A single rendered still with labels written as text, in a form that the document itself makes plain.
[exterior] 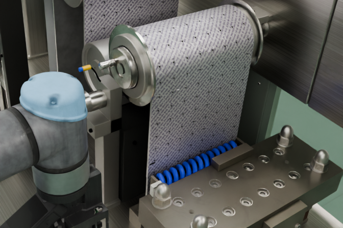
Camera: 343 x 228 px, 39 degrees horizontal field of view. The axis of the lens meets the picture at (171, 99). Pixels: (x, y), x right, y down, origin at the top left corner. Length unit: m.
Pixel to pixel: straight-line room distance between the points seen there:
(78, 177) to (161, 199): 0.27
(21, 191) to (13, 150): 0.57
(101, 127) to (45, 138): 0.34
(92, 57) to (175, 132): 0.23
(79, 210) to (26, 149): 0.18
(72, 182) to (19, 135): 0.11
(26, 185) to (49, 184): 0.50
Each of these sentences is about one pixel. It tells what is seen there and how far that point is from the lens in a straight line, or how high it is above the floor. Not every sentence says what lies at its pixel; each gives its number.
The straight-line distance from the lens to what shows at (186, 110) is 0.92.
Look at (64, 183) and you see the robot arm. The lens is 0.65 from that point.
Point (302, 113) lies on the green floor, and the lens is 3.09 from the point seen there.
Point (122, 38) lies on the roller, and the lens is 0.85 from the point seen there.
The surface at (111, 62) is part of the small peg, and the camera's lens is 0.86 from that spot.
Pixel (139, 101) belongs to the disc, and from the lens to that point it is 0.87.
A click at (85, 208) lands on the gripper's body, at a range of 0.73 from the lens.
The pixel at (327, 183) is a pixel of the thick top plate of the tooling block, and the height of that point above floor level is 1.02.
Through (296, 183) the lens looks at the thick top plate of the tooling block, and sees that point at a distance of 1.01.
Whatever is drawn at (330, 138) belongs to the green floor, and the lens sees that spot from 2.95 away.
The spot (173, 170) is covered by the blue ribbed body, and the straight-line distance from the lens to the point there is 0.96.
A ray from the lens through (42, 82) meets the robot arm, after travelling 0.60.
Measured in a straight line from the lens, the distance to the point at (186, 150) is 0.99.
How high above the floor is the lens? 1.69
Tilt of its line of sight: 34 degrees down
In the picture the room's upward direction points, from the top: 5 degrees clockwise
